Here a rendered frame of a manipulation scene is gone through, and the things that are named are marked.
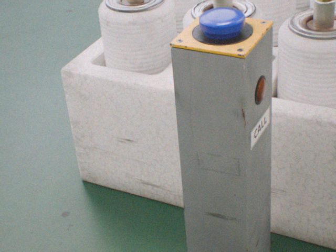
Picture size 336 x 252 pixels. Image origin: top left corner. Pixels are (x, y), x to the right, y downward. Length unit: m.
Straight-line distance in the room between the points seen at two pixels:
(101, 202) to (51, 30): 0.59
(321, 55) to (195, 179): 0.19
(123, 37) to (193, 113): 0.24
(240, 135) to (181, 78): 0.07
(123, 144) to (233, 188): 0.26
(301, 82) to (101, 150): 0.30
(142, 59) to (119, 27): 0.05
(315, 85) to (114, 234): 0.32
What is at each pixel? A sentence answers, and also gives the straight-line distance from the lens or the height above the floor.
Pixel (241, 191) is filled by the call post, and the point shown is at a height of 0.17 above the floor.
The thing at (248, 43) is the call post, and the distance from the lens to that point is 0.56.
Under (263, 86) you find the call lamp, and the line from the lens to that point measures 0.60.
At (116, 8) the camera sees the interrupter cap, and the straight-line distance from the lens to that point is 0.81.
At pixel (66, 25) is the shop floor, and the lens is 1.42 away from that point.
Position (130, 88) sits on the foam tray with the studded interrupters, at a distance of 0.80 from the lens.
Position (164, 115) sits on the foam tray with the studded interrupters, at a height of 0.14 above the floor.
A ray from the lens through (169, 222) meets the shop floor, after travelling 0.85.
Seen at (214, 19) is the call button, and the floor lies 0.33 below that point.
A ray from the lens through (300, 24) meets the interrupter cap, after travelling 0.74.
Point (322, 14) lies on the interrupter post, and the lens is 0.73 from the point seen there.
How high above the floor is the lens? 0.57
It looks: 34 degrees down
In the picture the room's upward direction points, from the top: 5 degrees counter-clockwise
